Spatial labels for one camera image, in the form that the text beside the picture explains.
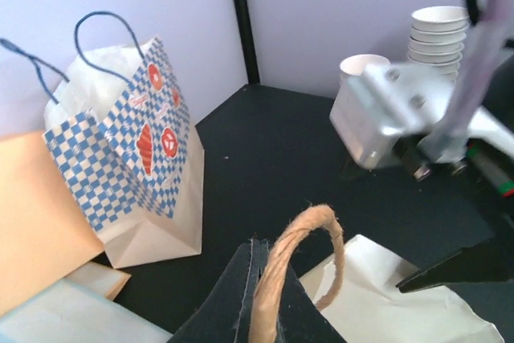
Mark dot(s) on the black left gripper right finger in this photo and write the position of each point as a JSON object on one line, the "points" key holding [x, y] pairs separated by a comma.
{"points": [[298, 319]]}

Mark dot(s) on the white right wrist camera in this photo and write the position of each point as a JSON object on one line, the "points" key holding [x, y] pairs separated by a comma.
{"points": [[385, 103]]}

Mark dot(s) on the light blue paper bag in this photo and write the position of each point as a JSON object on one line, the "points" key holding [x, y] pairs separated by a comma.
{"points": [[68, 312]]}

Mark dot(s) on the tall white cup stack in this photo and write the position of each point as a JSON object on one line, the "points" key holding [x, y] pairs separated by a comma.
{"points": [[437, 38]]}

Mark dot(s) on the orange paper bag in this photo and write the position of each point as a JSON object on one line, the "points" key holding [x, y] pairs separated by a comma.
{"points": [[44, 235]]}

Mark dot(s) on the short white cup stack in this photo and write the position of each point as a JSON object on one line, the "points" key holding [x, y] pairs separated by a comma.
{"points": [[355, 64]]}

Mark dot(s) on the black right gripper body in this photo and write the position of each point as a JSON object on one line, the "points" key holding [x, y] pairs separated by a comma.
{"points": [[484, 176]]}

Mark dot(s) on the black frame post right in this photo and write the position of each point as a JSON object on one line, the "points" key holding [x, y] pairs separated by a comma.
{"points": [[247, 41]]}

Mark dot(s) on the beige kraft paper bag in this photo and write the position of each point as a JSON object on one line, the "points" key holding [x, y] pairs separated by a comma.
{"points": [[356, 297]]}

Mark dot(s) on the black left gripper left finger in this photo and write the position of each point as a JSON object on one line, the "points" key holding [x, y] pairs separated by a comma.
{"points": [[225, 314]]}

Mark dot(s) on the blue checkered paper bag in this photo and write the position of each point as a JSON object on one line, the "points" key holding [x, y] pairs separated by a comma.
{"points": [[119, 130]]}

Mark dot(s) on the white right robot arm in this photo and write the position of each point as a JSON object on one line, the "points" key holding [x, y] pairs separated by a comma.
{"points": [[447, 141]]}

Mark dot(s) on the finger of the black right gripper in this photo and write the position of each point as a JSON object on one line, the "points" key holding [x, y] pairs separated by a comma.
{"points": [[490, 261]]}

